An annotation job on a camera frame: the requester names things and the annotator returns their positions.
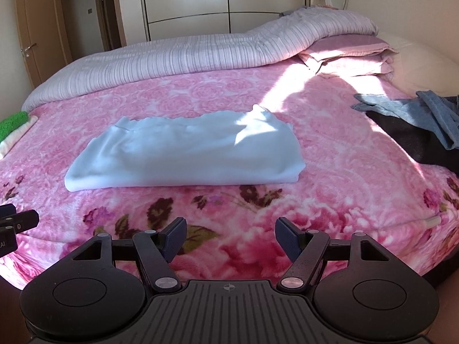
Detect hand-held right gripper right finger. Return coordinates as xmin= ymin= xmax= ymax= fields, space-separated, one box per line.
xmin=275 ymin=217 xmax=407 ymax=291

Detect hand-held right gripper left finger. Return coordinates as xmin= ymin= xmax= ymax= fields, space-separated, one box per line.
xmin=54 ymin=217 xmax=188 ymax=292

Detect light blue garment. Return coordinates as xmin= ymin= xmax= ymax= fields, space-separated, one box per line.
xmin=65 ymin=104 xmax=306 ymax=193

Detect pink floral blanket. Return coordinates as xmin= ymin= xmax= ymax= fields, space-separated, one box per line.
xmin=0 ymin=59 xmax=459 ymax=291

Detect white folded cloth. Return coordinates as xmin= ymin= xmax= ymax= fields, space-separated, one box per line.
xmin=0 ymin=116 xmax=38 ymax=159

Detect green towel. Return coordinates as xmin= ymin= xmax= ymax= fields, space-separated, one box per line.
xmin=0 ymin=111 xmax=30 ymax=142

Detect black garment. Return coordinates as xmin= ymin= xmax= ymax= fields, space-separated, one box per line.
xmin=365 ymin=96 xmax=459 ymax=168

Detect striped lilac quilt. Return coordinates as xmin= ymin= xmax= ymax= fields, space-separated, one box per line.
xmin=22 ymin=7 xmax=380 ymax=112

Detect wooden door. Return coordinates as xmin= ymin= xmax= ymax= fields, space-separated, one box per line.
xmin=13 ymin=0 xmax=73 ymax=89

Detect blue denim jeans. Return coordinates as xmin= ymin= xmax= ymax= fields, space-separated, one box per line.
xmin=416 ymin=91 xmax=459 ymax=150

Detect cream padded headboard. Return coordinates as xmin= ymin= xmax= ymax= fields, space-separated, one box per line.
xmin=376 ymin=32 xmax=459 ymax=101

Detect cream wardrobe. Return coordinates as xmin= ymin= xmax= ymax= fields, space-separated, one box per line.
xmin=138 ymin=0 xmax=311 ymax=42

